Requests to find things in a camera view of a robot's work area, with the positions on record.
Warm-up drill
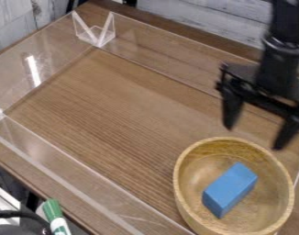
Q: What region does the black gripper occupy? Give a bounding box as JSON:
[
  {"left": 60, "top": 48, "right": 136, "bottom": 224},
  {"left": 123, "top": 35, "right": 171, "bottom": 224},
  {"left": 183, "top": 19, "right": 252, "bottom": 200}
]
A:
[{"left": 216, "top": 37, "right": 299, "bottom": 151}]

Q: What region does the blue rectangular block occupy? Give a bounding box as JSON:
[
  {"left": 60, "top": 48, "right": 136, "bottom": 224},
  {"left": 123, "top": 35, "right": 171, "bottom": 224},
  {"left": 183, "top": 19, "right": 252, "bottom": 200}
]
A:
[{"left": 202, "top": 162, "right": 259, "bottom": 218}]

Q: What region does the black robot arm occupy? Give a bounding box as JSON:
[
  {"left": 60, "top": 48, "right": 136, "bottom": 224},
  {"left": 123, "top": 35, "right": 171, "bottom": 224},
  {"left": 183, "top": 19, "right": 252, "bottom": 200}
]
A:
[{"left": 216, "top": 0, "right": 299, "bottom": 150}]

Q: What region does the brown wooden bowl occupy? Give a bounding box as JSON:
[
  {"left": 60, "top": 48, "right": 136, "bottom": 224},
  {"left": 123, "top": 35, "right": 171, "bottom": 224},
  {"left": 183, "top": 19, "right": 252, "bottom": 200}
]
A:
[{"left": 172, "top": 137, "right": 294, "bottom": 235}]

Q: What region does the green and white marker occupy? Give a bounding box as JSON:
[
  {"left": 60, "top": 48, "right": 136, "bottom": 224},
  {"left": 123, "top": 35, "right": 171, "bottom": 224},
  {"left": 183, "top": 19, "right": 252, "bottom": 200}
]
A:
[{"left": 41, "top": 198, "right": 72, "bottom": 235}]

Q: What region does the clear acrylic tray wall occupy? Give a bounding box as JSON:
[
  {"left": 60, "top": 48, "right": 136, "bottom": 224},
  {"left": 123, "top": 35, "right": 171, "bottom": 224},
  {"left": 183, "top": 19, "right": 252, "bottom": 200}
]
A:
[{"left": 0, "top": 109, "right": 194, "bottom": 235}]

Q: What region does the black cable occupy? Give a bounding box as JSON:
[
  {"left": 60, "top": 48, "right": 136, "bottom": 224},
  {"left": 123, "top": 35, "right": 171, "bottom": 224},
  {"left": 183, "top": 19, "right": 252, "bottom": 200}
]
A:
[{"left": 0, "top": 209, "right": 52, "bottom": 235}]

